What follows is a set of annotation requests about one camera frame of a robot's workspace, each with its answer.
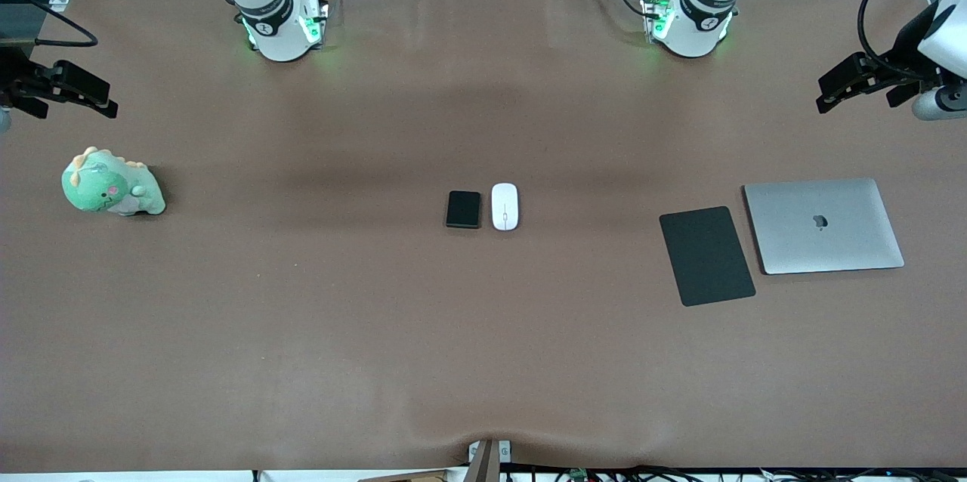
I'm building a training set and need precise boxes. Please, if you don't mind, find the white computer mouse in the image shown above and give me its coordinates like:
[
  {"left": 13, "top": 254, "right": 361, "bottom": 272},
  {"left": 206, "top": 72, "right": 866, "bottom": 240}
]
[{"left": 491, "top": 182, "right": 520, "bottom": 232}]

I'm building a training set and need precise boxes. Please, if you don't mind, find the black phone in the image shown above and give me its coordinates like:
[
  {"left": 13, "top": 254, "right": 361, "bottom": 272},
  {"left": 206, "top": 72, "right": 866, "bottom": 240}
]
[{"left": 445, "top": 190, "right": 482, "bottom": 230}]

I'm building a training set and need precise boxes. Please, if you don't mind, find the black mouse pad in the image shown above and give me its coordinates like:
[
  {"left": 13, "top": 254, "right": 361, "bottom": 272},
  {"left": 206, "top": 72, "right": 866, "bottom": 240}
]
[{"left": 659, "top": 205, "right": 757, "bottom": 307}]

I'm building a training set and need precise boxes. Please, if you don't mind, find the green dinosaur plush toy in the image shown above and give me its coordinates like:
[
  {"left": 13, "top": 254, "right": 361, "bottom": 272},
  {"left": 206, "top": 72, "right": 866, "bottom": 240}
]
[{"left": 61, "top": 147, "right": 167, "bottom": 217}]

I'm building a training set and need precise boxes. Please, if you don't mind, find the silver closed laptop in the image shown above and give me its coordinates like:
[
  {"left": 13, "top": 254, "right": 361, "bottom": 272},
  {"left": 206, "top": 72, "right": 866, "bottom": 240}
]
[{"left": 743, "top": 178, "right": 906, "bottom": 276}]

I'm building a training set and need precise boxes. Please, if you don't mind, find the brown table mat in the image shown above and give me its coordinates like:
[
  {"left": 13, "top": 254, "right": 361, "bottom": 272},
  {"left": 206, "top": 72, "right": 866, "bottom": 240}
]
[{"left": 0, "top": 0, "right": 967, "bottom": 471}]

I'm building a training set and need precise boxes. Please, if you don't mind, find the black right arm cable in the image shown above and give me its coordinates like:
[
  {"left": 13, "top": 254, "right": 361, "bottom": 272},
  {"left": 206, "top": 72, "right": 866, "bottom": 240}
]
[{"left": 0, "top": 0, "right": 100, "bottom": 49}]

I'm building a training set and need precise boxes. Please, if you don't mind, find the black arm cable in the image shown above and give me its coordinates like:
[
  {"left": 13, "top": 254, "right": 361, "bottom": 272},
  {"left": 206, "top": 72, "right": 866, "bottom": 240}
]
[
  {"left": 0, "top": 0, "right": 100, "bottom": 49},
  {"left": 859, "top": 0, "right": 967, "bottom": 81}
]

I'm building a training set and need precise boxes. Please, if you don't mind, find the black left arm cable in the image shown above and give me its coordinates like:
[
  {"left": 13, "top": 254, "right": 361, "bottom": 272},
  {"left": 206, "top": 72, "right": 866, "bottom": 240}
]
[{"left": 859, "top": 0, "right": 967, "bottom": 81}]

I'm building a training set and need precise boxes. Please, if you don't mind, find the black cable bundle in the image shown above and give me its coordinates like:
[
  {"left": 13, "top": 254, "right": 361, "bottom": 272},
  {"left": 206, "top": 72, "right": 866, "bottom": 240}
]
[{"left": 502, "top": 465, "right": 967, "bottom": 482}]

